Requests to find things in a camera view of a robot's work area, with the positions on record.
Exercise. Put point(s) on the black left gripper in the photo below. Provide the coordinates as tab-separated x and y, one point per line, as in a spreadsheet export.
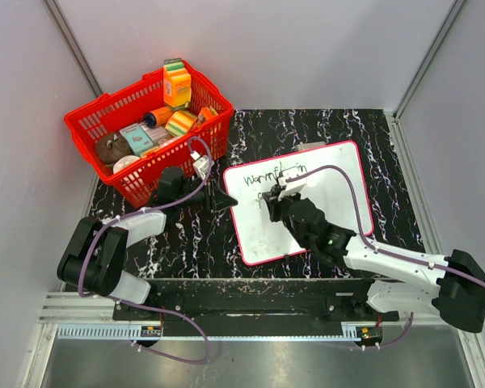
217	199

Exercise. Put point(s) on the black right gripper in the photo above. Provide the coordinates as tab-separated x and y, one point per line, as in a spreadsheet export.
274	204

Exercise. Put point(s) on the pink framed whiteboard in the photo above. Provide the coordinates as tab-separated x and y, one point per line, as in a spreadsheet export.
261	240

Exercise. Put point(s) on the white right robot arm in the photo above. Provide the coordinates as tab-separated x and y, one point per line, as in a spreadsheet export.
449	286

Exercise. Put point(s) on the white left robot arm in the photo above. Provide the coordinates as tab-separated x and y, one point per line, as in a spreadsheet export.
94	257

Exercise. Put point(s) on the white eraser block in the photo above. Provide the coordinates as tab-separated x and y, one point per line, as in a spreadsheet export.
308	146

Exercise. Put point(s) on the yellow green sponge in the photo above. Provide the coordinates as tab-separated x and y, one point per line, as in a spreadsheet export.
180	123

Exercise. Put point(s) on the orange snack packet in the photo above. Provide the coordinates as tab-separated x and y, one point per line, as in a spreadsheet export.
206	114

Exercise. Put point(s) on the teal small box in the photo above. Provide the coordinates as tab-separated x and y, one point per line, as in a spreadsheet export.
137	138

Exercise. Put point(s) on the white round lid container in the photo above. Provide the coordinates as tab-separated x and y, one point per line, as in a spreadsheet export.
124	162

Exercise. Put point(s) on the orange cylindrical can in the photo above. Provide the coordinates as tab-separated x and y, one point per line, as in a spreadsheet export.
157	117

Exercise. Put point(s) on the brown round bread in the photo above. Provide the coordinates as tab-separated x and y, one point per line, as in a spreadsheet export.
111	148

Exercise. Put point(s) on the orange sponge pack upright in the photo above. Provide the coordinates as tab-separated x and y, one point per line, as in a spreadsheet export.
177	93

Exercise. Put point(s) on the red plastic shopping basket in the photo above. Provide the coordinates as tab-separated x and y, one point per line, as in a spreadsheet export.
111	113

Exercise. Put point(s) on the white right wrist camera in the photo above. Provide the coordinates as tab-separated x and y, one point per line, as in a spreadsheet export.
290	182

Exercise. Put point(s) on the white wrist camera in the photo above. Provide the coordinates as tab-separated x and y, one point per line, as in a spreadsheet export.
290	182
201	165

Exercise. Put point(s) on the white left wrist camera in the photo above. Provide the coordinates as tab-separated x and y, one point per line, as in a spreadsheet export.
201	165

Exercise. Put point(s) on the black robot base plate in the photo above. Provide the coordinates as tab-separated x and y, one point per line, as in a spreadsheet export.
259	306

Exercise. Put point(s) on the white slotted cable duct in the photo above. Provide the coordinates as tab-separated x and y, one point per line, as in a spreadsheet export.
136	331

